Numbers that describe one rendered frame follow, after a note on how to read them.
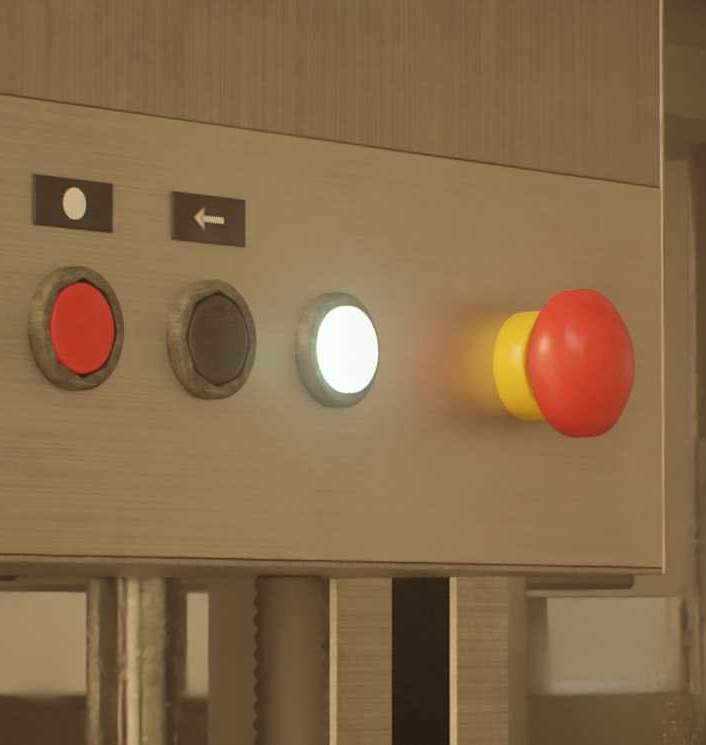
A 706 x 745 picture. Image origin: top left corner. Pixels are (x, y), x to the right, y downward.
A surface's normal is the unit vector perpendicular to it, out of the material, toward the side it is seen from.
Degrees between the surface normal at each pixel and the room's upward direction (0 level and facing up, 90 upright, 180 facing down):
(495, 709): 90
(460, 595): 90
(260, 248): 90
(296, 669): 58
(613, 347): 84
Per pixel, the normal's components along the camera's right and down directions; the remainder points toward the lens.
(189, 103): 0.76, -0.04
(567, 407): 0.27, 0.46
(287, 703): -0.10, -0.59
